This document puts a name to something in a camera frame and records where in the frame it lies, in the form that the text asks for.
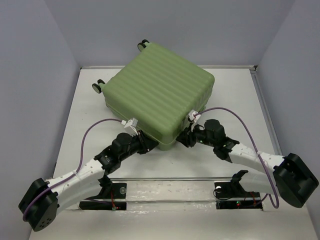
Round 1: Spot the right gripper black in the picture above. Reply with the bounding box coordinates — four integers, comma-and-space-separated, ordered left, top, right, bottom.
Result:
175, 121, 216, 148

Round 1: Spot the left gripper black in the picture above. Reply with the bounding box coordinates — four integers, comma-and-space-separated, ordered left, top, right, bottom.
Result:
119, 129, 158, 161

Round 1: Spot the green hard-shell suitcase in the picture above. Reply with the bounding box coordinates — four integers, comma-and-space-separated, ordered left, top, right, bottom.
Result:
92, 39, 215, 151

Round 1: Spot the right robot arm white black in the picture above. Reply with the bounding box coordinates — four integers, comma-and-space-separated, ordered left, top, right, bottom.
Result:
176, 119, 319, 208

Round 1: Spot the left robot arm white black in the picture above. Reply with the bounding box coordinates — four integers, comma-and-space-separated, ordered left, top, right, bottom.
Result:
18, 131, 159, 232

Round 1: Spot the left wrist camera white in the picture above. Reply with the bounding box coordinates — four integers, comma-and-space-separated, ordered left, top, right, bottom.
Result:
121, 118, 138, 136

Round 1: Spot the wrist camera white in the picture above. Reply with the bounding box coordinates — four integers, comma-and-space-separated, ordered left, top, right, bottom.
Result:
121, 118, 138, 136
187, 109, 201, 132

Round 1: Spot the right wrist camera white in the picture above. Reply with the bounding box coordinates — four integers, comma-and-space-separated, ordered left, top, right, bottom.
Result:
187, 109, 201, 132

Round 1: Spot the aluminium rail front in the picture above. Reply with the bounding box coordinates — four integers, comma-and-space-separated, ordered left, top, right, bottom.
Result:
109, 177, 232, 182

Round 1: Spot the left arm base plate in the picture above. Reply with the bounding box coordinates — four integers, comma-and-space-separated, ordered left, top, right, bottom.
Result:
78, 182, 127, 211

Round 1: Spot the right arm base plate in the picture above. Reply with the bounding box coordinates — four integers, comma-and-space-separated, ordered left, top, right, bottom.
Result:
212, 181, 263, 210

